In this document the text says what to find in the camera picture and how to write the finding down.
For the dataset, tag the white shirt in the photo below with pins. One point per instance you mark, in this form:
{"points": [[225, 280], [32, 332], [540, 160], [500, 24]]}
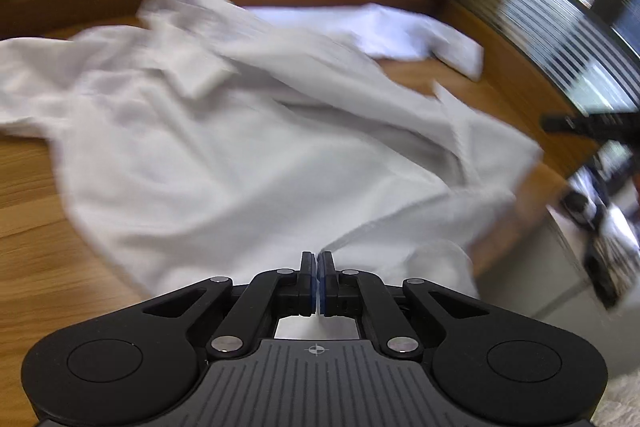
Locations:
{"points": [[225, 157]]}

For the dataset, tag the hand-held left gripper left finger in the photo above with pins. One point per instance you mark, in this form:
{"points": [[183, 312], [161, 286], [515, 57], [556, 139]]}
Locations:
{"points": [[306, 277]]}

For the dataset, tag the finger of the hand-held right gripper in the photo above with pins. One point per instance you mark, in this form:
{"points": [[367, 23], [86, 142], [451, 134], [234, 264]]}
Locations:
{"points": [[575, 124]]}

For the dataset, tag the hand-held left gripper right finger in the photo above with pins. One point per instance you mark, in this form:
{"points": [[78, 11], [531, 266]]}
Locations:
{"points": [[327, 277]]}

